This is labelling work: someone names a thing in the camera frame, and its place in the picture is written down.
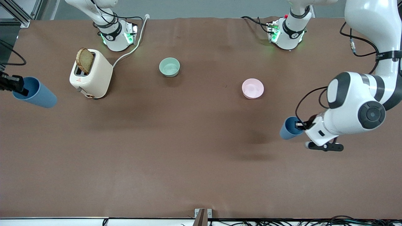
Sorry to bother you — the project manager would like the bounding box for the black cable tangle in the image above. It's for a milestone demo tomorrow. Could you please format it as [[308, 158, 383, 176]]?
[[207, 215, 402, 226]]

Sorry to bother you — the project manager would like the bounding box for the cream white toaster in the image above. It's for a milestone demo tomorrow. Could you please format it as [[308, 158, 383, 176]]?
[[69, 49, 113, 99]]

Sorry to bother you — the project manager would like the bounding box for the black base cable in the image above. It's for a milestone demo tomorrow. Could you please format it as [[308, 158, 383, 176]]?
[[241, 16, 274, 35], [91, 0, 144, 23]]

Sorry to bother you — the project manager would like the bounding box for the blue ribbed plastic cup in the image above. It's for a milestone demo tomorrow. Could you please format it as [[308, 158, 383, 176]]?
[[279, 116, 306, 140], [12, 77, 58, 109]]

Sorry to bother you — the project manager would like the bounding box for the aluminium frame profile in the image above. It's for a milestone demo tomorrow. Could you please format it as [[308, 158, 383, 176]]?
[[0, 0, 51, 28]]

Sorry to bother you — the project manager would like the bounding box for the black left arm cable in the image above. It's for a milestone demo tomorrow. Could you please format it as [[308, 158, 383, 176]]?
[[339, 21, 381, 75]]

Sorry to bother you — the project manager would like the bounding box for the white toaster power cable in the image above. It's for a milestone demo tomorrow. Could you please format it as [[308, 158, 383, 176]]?
[[112, 14, 150, 68]]

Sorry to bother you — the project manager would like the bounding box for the brown table cover sheet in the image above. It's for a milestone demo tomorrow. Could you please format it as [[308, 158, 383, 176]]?
[[0, 16, 402, 219]]

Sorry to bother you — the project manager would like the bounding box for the pale pink bowl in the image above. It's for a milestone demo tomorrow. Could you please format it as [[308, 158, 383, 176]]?
[[242, 78, 264, 100]]

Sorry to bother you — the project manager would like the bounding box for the brown bread slice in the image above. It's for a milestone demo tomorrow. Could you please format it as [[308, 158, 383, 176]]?
[[76, 47, 95, 74]]

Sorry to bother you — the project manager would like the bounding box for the grey metal mounting bracket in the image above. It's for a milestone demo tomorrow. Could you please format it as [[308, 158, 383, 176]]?
[[194, 208, 213, 226]]

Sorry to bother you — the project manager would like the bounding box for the mint green bowl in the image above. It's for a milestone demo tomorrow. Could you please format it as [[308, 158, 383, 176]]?
[[159, 57, 181, 78]]

